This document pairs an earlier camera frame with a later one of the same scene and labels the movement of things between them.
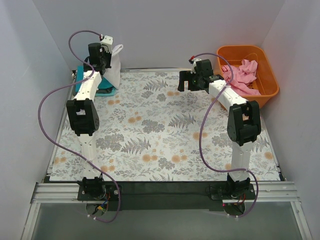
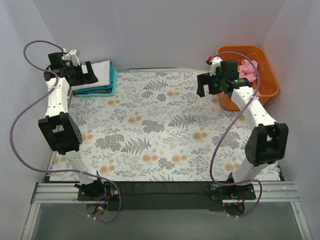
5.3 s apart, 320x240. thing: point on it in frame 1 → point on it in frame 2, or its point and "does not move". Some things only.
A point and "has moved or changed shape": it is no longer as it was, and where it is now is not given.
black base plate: (165, 196) does not move
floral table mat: (150, 131) does not move
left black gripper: (107, 59) → (81, 74)
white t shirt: (113, 74) has moved or changed shape
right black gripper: (185, 81) → (208, 83)
